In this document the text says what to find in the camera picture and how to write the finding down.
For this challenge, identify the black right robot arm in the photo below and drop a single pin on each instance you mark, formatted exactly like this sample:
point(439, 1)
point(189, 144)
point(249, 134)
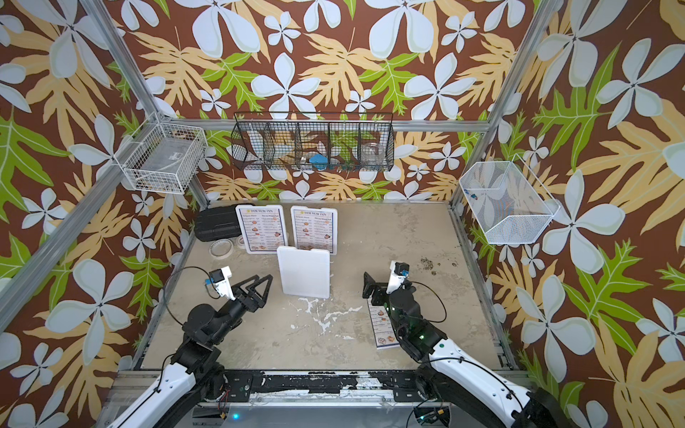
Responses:
point(446, 373)

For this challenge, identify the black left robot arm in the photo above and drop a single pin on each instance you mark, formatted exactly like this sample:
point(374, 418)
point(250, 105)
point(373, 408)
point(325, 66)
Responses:
point(194, 373)

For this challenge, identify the white wire basket left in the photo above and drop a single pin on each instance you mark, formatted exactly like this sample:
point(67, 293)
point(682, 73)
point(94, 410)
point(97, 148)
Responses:
point(162, 156)

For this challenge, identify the dim sum menu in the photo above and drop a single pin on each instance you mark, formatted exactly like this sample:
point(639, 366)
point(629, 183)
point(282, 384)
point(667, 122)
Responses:
point(384, 335)
point(262, 229)
point(314, 230)

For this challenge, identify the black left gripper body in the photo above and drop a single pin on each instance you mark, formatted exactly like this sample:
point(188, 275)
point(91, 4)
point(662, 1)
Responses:
point(239, 305)

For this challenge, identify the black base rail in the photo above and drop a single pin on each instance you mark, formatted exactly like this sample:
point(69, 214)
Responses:
point(239, 386)

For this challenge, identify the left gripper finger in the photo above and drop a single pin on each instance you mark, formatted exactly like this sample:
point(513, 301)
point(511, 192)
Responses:
point(260, 290)
point(247, 286)

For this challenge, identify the black wire basket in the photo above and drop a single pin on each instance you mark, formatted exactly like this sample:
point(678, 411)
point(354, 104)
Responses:
point(352, 141)

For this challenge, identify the blue object in basket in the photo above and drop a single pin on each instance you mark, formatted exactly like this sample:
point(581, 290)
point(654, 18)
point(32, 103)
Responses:
point(319, 162)

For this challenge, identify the white mesh basket right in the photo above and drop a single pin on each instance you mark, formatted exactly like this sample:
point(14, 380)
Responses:
point(508, 201)

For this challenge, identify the white menu holder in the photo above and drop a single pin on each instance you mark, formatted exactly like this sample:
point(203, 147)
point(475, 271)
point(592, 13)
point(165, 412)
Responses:
point(304, 273)
point(262, 229)
point(314, 230)

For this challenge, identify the black plastic case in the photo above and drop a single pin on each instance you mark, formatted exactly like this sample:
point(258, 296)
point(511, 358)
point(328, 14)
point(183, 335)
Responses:
point(217, 223)

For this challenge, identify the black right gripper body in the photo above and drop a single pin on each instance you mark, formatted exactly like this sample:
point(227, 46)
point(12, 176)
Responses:
point(383, 298)

